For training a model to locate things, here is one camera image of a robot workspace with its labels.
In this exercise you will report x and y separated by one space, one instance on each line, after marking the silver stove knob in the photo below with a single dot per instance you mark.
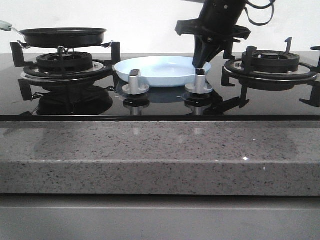
135 86
199 85

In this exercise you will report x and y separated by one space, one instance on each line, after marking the left silver stove knob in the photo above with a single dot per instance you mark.
135 86

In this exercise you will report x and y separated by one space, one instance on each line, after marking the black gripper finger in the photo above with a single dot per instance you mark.
213 48
200 47

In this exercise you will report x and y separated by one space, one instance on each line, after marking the black glass gas cooktop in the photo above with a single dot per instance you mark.
103 100

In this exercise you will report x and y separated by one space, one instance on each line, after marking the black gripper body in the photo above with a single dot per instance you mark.
217 22

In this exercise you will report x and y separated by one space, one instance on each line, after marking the right silver stove knob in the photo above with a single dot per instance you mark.
199 85

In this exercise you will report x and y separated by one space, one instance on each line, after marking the black burner grate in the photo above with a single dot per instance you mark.
64 66
272 70

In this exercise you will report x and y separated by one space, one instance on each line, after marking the black frying pan green handle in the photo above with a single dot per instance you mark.
67 37

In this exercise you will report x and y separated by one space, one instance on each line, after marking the right black burner grate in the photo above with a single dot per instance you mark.
272 70

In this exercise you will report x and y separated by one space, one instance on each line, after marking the left black burner grate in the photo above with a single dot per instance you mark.
64 66

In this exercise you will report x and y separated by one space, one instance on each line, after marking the grey cabinet front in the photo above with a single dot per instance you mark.
158 217

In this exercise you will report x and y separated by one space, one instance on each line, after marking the light blue plate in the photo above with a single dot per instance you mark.
159 71

